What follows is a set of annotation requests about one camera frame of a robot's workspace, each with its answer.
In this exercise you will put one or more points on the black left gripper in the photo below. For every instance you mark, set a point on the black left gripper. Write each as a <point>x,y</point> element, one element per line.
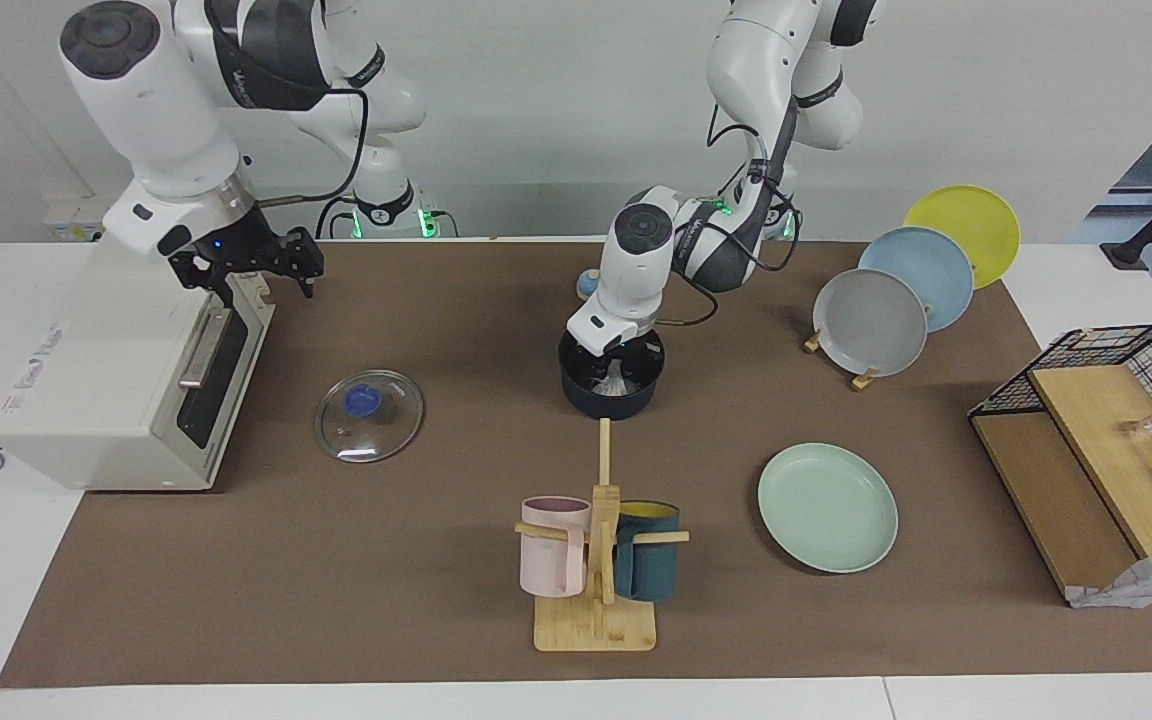
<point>636,358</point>

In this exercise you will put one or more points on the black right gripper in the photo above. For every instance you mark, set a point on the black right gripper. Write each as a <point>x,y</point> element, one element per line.
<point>236,245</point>

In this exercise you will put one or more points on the clear plastic bag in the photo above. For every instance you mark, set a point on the clear plastic bag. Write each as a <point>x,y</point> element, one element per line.
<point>618,385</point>

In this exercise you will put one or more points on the glass lid with blue knob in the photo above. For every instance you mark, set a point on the glass lid with blue knob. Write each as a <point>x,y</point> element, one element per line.
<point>386,430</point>

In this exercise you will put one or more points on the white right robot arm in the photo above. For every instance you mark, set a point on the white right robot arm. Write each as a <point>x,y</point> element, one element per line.
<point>156,110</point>

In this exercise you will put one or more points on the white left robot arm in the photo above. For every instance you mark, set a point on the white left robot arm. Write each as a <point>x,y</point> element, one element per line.
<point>646,260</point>

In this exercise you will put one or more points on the wooden plate rack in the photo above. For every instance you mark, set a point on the wooden plate rack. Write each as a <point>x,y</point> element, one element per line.
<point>863,381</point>

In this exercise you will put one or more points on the grey plate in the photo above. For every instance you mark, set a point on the grey plate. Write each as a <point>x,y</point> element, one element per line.
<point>871,325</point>

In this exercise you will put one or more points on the mint green plate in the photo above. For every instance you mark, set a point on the mint green plate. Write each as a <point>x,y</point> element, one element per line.
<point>826,508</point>

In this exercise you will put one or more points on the light blue plate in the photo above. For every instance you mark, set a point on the light blue plate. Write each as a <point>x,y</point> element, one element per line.
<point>931,270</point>

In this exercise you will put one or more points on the yellow plate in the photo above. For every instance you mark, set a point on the yellow plate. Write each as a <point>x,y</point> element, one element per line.
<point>976,220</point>

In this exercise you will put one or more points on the dark blue saucepan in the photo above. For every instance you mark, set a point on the dark blue saucepan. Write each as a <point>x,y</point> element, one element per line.
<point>616,405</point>

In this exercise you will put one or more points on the blue wooden call bell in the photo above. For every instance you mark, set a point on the blue wooden call bell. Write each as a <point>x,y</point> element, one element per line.
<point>586,288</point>

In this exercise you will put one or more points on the white toaster oven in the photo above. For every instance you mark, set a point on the white toaster oven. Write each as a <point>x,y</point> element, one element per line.
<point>106,360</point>

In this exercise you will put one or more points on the white box with yellow label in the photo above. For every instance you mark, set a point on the white box with yellow label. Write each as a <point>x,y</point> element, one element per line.
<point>71,228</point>

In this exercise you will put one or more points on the dark teal mug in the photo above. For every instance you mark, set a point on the dark teal mug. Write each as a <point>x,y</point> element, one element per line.
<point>648,570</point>

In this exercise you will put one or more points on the pink mug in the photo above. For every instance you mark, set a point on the pink mug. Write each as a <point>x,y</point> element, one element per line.
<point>551,560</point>

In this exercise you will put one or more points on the wooden mug stand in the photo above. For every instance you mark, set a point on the wooden mug stand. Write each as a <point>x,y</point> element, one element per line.
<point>596,630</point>

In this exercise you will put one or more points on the brown table mat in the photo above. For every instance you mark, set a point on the brown table mat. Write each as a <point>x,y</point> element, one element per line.
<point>386,550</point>

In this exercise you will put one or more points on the brown wooden board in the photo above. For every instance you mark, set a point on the brown wooden board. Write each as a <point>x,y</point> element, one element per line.
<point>1046,500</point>

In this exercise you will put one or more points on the light wooden board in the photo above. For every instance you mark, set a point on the light wooden board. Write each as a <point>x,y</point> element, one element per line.
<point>1106,440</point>

